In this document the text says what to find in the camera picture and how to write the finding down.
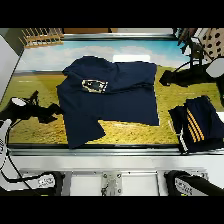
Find black cable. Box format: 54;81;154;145
4;119;38;195

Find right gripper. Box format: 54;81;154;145
158;70;188;88

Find navy T-shirt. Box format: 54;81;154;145
55;55;161;150

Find silver frame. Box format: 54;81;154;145
0;145;224;197

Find navy yellow-striped pants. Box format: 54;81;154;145
167;95;224;155

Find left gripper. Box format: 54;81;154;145
36;103;63;124

